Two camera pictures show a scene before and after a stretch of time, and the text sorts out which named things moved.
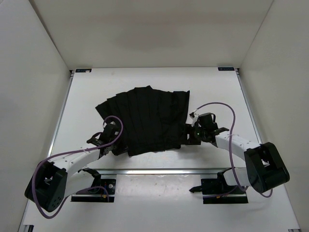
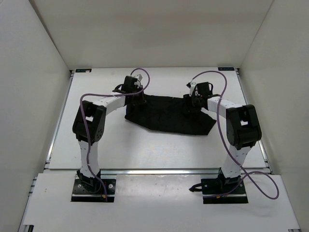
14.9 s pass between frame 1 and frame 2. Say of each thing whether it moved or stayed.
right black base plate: stayed
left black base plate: stayed
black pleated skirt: moved
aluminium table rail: stayed
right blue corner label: stayed
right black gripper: moved
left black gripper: moved
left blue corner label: stayed
